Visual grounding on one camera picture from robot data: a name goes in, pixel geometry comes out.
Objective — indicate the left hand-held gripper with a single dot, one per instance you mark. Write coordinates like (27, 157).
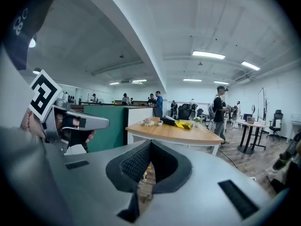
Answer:
(44, 95)

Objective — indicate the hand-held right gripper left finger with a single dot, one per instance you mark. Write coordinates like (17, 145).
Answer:
(89, 185)

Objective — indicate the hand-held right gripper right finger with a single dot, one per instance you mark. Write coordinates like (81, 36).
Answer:
(200, 204)

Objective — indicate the black tray box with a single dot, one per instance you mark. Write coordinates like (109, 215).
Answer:
(167, 122)

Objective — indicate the small black cube camera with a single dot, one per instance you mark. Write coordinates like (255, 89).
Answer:
(245, 116)

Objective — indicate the person's left hand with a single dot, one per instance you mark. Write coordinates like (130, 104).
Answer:
(91, 135)

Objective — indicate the green partition panel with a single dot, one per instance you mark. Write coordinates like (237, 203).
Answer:
(103, 126)

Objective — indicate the dark-topped counter partition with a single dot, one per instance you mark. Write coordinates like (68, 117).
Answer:
(105, 104)

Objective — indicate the long ceiling light panel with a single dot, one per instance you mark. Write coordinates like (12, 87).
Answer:
(208, 54)
(192, 80)
(250, 65)
(139, 80)
(221, 82)
(114, 83)

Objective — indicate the white partition panel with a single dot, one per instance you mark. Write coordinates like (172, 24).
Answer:
(138, 119)

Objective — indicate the artificial flower bouquet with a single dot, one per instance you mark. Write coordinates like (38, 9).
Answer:
(147, 122)

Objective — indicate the small purple flower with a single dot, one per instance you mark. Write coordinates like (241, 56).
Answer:
(160, 123)

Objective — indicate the white rolled towel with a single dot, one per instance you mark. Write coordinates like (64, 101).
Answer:
(169, 117)

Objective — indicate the white flower potted plant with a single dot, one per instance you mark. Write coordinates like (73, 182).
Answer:
(197, 121)

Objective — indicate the grey mesh office chair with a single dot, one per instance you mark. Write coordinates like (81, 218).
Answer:
(200, 112)

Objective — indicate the round white table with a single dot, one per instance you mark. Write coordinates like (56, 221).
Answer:
(252, 126)

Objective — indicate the brown plant pot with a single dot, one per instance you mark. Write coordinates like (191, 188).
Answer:
(251, 120)

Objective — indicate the white cup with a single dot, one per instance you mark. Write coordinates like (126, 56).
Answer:
(263, 123)

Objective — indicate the white cabinet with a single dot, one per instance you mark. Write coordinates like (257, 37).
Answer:
(296, 126)

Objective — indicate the black arc floor stand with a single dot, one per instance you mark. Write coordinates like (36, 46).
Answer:
(263, 95)

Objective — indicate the person's navy shirt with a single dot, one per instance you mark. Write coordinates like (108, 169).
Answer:
(26, 15)

